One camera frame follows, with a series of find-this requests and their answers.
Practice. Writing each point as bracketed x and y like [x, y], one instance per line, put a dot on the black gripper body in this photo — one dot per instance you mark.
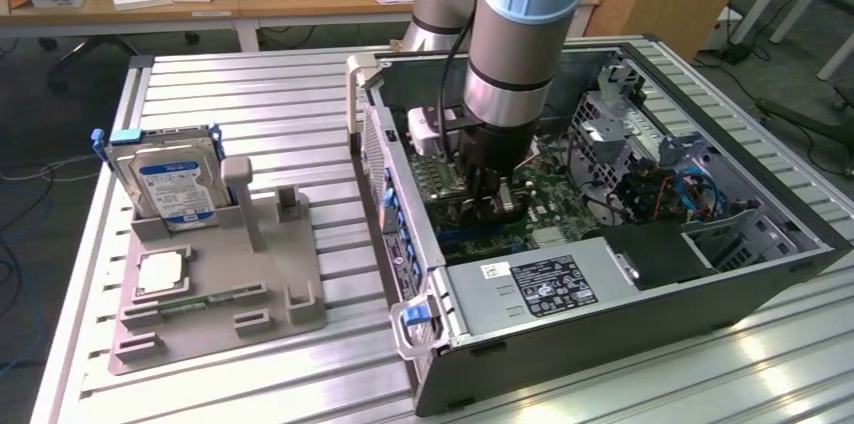
[497, 149]

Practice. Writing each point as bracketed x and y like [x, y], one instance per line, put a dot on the black graphics card with fan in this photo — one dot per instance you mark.
[444, 214]

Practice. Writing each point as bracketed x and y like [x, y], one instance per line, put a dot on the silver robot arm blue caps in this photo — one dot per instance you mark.
[508, 44]

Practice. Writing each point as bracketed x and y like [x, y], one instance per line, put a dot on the green motherboard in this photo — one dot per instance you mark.
[548, 199]

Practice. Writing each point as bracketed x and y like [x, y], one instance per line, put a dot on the blue expansion slot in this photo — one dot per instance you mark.
[450, 235]

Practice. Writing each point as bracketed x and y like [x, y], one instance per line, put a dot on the silver chipset heatsink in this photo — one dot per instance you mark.
[550, 239]

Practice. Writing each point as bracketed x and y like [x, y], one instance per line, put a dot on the silver drive cage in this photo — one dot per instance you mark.
[610, 144]

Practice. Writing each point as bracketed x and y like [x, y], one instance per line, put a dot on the grey power supply unit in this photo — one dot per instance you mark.
[481, 304]

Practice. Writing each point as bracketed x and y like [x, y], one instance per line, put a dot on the black plastic shroud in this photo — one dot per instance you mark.
[654, 254]

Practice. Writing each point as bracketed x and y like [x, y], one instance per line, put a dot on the blue case latch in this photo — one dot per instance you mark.
[414, 316]

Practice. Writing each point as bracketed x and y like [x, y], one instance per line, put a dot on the open black PC case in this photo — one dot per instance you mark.
[601, 344]

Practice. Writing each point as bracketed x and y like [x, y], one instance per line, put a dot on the black power adapter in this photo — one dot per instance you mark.
[737, 54]

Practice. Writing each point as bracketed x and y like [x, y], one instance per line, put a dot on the hard disk with blue caddy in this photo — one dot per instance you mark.
[174, 189]

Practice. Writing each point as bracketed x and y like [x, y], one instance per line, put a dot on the black floor stand base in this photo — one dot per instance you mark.
[808, 119]

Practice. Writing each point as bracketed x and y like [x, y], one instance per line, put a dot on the green RAM stick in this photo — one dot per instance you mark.
[194, 301]

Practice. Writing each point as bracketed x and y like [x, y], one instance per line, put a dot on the grey parts rack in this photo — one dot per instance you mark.
[221, 339]

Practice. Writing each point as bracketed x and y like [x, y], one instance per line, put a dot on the silver CPU chip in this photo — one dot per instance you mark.
[161, 274]

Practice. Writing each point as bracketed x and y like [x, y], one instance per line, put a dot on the black chair base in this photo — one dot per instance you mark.
[81, 56]

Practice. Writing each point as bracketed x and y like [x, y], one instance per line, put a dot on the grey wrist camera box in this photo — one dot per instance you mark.
[424, 131]

